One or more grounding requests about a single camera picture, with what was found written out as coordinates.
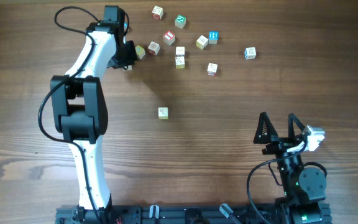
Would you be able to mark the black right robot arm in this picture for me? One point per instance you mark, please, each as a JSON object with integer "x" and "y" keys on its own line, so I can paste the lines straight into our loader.
{"x": 303, "y": 184}

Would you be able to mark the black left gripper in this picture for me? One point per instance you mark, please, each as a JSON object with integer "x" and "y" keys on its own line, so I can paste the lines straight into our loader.
{"x": 132, "y": 60}

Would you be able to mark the green N wooden block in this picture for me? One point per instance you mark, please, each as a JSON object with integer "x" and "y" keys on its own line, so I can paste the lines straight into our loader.
{"x": 180, "y": 21}

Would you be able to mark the blue H wooden block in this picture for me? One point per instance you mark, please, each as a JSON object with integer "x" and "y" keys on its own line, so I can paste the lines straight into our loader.
{"x": 213, "y": 37}

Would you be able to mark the red I wooden block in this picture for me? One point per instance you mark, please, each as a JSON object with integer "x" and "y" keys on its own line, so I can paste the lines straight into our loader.
{"x": 169, "y": 37}

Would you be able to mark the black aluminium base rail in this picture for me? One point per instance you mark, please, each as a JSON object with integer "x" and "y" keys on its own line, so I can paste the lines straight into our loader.
{"x": 187, "y": 215}

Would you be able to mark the yellow edged picture block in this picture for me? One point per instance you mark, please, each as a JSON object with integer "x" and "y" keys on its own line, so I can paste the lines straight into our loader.
{"x": 202, "y": 42}

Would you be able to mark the red edged picture block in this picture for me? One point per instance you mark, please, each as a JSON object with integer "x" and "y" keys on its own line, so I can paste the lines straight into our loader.
{"x": 153, "y": 48}

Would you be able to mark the red edged white block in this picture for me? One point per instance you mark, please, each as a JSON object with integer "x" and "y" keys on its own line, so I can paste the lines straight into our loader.
{"x": 212, "y": 69}

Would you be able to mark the blue edged K block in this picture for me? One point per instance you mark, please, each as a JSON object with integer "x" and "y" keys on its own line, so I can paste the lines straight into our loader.
{"x": 250, "y": 53}

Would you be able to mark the red X wooden block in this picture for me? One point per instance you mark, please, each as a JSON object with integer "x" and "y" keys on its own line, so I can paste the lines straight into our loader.
{"x": 157, "y": 12}

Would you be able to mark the plain white wooden block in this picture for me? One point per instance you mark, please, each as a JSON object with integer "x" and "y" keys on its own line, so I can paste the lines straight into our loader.
{"x": 180, "y": 51}

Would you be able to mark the yellow edged plain block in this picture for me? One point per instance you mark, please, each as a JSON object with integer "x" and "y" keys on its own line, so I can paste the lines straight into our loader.
{"x": 163, "y": 113}

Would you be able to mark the yellow top wooden block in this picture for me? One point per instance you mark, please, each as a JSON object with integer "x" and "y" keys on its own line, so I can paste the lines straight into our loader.
{"x": 140, "y": 52}

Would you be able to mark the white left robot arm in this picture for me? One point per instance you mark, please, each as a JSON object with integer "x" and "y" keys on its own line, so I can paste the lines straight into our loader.
{"x": 81, "y": 115}

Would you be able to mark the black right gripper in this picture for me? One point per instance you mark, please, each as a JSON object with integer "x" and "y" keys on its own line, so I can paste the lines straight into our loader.
{"x": 279, "y": 144}

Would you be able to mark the yellow edged K block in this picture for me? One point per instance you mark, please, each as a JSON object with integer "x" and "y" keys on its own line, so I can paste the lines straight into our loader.
{"x": 180, "y": 62}

